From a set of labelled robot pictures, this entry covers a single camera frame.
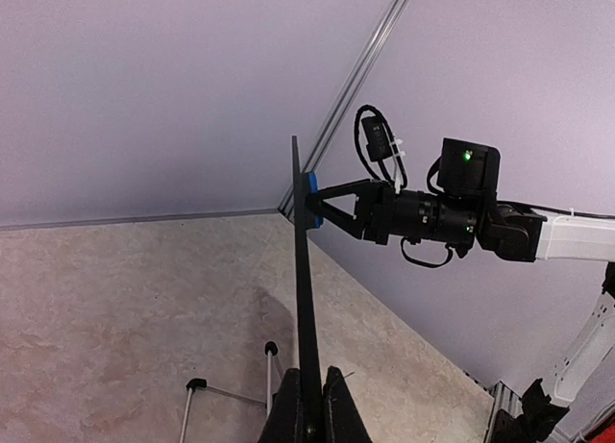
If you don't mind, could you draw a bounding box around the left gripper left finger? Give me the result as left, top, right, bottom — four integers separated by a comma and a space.
258, 368, 304, 443

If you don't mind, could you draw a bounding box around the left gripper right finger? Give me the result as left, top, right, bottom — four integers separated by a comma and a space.
323, 366, 371, 443

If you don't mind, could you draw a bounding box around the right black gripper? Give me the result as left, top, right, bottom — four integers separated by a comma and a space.
315, 179, 396, 245

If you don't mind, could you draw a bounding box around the black whiteboard eraser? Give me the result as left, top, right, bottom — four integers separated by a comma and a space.
302, 171, 324, 230

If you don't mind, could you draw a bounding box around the small whiteboard with wire stand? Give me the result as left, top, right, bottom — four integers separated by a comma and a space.
179, 136, 326, 442

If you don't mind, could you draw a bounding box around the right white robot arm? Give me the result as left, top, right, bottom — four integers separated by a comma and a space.
305, 138, 614, 407

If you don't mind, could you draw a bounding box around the right aluminium corner post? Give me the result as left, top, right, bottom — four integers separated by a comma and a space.
277, 0, 420, 223

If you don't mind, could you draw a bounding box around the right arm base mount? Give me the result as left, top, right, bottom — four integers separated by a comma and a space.
483, 378, 570, 443

